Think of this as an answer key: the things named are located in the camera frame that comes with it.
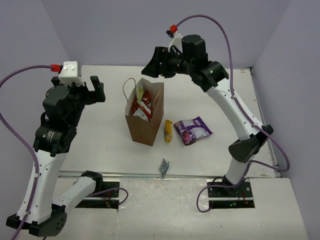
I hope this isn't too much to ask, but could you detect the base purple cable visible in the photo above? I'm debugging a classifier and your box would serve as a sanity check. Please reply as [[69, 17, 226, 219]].
[[195, 183, 248, 213], [88, 186, 129, 207]]

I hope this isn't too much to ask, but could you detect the grey foil wrapper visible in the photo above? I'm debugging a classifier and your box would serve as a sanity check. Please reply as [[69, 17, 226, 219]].
[[158, 158, 170, 179]]

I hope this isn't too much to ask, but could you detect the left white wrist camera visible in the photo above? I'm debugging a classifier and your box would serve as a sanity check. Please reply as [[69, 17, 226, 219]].
[[58, 61, 84, 86]]

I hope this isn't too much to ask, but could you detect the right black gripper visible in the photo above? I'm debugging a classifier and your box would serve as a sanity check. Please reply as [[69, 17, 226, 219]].
[[141, 45, 195, 78]]

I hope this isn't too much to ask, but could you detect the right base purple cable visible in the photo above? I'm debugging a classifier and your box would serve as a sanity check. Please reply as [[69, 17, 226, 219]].
[[195, 183, 248, 213]]

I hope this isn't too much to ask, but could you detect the purple snack packet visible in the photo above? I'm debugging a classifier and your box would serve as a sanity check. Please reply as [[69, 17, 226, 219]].
[[173, 116, 213, 146]]

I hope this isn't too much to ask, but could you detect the aluminium rail front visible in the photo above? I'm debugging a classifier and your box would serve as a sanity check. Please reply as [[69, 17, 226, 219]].
[[58, 170, 217, 180]]

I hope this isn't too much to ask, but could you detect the green snack packet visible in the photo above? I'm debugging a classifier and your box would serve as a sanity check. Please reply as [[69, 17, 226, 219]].
[[135, 78, 144, 105]]

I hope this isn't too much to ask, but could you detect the yellow candy bar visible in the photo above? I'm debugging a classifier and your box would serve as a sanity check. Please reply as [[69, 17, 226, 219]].
[[163, 119, 173, 143]]

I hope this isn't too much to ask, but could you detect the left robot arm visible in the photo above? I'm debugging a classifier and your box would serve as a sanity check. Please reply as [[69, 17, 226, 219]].
[[6, 76, 106, 237]]

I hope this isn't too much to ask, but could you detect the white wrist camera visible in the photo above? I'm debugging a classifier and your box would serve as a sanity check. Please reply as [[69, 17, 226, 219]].
[[58, 61, 84, 86], [166, 24, 183, 52]]

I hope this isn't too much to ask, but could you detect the red Doritos chip bag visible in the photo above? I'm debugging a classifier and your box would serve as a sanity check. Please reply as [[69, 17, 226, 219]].
[[129, 90, 153, 122]]

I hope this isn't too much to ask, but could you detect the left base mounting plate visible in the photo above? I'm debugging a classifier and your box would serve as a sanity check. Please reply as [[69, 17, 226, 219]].
[[76, 190, 120, 210]]

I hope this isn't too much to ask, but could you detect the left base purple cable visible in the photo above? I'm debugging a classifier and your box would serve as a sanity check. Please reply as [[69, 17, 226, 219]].
[[88, 186, 129, 207]]

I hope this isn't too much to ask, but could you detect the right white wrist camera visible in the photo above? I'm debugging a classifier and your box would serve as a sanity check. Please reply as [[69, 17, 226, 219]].
[[166, 24, 183, 52]]

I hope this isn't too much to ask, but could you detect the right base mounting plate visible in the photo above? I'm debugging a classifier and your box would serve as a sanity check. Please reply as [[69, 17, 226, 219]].
[[207, 180, 255, 209]]

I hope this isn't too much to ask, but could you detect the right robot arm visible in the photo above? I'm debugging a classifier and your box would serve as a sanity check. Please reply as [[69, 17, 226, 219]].
[[141, 34, 274, 197]]

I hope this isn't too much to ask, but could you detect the base mounting plate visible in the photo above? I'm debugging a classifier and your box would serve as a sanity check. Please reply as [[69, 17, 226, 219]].
[[76, 190, 120, 210], [207, 180, 255, 209]]

